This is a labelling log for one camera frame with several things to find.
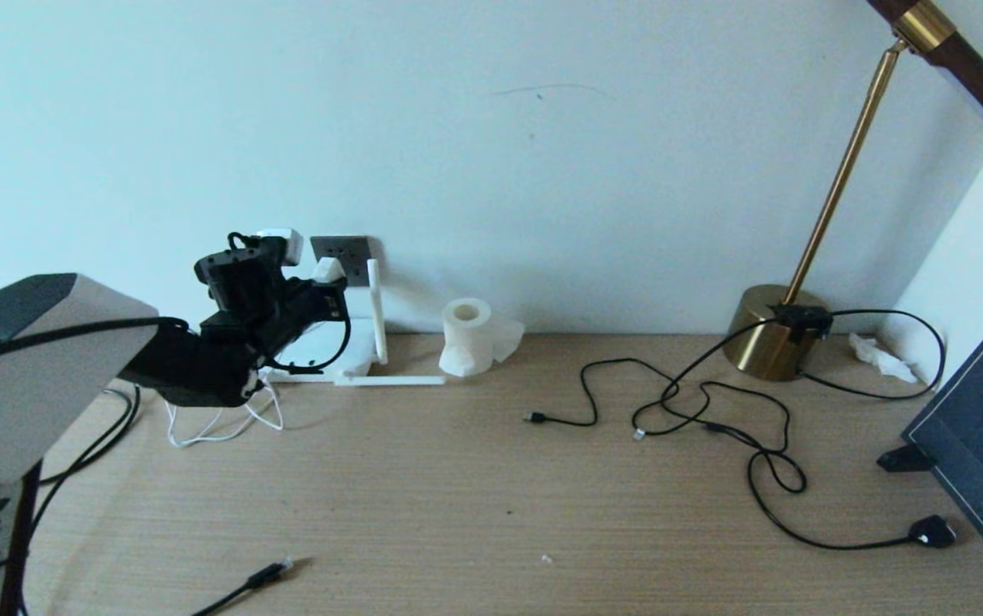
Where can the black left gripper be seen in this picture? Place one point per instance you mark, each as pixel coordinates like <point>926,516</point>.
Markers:
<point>307,310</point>

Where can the white power adapter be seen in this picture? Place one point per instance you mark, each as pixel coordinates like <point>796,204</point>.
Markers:
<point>328,269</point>

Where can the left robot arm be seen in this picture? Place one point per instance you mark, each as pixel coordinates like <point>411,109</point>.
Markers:
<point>38,376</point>

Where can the white router with antennas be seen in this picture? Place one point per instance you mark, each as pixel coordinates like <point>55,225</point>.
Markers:
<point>363,342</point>

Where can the white toilet paper roll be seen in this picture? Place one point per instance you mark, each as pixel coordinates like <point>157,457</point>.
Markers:
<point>467,338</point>

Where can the brass desk lamp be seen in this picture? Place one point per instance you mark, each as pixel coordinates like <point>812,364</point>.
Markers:
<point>760,346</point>

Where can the crumpled white tissue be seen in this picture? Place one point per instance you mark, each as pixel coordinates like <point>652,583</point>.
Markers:
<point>880,358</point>

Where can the grey wall socket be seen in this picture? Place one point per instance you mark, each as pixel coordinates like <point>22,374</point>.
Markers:
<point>354,252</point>

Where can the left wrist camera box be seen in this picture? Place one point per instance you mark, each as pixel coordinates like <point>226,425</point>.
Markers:
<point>279,245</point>

